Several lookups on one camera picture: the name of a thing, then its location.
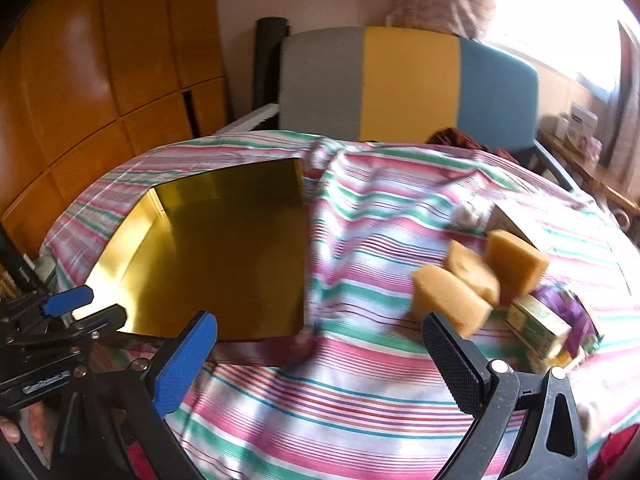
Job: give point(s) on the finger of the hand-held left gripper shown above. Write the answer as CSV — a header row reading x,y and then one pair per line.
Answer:
x,y
67,301
97,321

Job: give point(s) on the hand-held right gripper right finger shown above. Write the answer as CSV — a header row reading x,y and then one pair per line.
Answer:
x,y
455,365

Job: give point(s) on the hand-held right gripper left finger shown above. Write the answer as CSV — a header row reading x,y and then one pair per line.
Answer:
x,y
185,365

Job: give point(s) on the yellow sponge block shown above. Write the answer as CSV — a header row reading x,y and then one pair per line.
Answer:
x,y
470,265
445,300
515,260

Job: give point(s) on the purple packet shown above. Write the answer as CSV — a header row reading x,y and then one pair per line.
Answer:
x,y
575,310

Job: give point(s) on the white plastic wad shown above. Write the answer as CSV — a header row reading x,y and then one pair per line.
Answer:
x,y
467,216

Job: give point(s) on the person's left hand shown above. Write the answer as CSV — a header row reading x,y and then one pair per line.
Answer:
x,y
10,431

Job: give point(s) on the black flat device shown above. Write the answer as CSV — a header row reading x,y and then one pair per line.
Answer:
x,y
20,270

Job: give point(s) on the pink green striped bed sheet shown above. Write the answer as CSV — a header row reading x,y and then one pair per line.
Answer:
x,y
375,385

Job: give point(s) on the orange wooden wardrobe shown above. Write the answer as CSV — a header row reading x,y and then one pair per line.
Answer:
x,y
100,85

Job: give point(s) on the white mug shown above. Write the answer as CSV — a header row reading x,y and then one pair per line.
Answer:
x,y
621,217

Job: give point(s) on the wooden side table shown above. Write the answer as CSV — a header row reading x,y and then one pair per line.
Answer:
x,y
600,180

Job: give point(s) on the pink packet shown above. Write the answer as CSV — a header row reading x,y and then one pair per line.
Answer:
x,y
595,149

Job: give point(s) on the small white jar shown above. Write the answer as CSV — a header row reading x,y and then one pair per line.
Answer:
x,y
561,129

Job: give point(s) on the white carton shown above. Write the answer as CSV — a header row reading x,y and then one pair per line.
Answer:
x,y
582,122

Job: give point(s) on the pale striped curtain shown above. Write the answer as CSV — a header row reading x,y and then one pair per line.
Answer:
x,y
440,0
625,110

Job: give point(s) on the grey bed rail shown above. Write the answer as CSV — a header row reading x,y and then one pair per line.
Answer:
x,y
555,165

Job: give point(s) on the white bed rail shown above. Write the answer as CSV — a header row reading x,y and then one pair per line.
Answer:
x,y
250,119

